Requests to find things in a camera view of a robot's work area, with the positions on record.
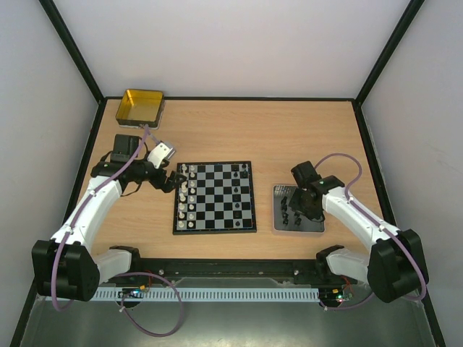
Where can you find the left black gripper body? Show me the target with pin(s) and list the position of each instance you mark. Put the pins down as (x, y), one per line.
(157, 183)

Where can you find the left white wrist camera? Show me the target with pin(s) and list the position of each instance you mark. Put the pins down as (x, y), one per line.
(161, 152)

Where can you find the black frame post left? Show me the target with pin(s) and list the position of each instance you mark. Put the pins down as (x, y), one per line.
(69, 43)

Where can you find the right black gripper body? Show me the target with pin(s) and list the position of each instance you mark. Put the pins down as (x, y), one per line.
(304, 204)

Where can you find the pink tray of black pieces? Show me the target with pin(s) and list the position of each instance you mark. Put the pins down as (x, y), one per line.
(287, 221)

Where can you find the black frame post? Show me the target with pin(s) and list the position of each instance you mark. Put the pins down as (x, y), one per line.
(69, 43)
(388, 50)

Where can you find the black and grey chessboard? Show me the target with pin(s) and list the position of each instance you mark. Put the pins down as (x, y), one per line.
(214, 199)

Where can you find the yellow metal tin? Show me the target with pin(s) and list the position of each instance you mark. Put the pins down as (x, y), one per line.
(140, 107)

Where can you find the black frame post right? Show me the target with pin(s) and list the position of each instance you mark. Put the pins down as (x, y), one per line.
(388, 50)

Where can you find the white slotted cable duct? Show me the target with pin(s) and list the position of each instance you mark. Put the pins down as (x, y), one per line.
(209, 294)

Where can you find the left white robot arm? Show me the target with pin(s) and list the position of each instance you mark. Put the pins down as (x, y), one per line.
(64, 267)

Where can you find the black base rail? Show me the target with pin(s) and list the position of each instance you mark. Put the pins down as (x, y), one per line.
(299, 272)

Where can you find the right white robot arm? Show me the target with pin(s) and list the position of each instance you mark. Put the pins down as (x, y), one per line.
(394, 266)

